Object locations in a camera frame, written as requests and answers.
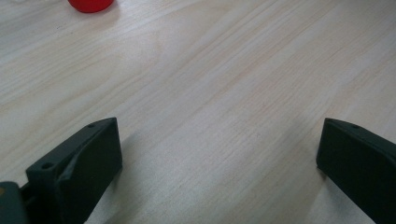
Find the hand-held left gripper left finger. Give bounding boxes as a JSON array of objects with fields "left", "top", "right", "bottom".
[{"left": 25, "top": 117, "right": 123, "bottom": 224}]

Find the red round object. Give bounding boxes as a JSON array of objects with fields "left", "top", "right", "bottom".
[{"left": 67, "top": 0, "right": 115, "bottom": 14}]

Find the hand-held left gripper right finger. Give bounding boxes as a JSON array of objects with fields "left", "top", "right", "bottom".
[{"left": 316, "top": 118, "right": 396, "bottom": 224}]

